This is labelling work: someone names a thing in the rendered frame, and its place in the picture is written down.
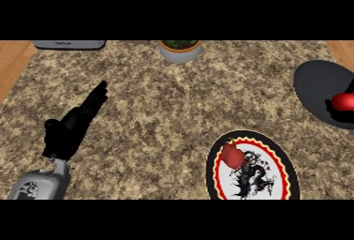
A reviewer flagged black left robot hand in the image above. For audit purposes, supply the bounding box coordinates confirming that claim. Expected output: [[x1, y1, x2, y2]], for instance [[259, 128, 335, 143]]
[[42, 80, 110, 162]]

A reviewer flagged red tomato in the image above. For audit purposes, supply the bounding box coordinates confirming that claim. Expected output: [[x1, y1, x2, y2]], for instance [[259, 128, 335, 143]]
[[220, 140, 247, 171]]

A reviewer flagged dragon print plate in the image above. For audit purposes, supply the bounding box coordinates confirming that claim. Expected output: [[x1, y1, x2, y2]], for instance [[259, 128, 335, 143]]
[[206, 129, 302, 201]]

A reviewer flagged dark grey pan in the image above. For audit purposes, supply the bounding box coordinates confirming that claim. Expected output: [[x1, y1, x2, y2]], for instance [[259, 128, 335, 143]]
[[293, 59, 354, 130]]

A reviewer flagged grey appliance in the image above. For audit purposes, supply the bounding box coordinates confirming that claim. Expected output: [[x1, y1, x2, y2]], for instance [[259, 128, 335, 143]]
[[32, 39, 108, 51]]

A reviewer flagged grey pot with green plant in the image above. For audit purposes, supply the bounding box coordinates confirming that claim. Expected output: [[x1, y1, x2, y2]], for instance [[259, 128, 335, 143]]
[[158, 39, 204, 65]]

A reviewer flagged red round fruit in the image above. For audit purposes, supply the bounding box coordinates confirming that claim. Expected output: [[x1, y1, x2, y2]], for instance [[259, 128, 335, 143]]
[[331, 92, 354, 113]]

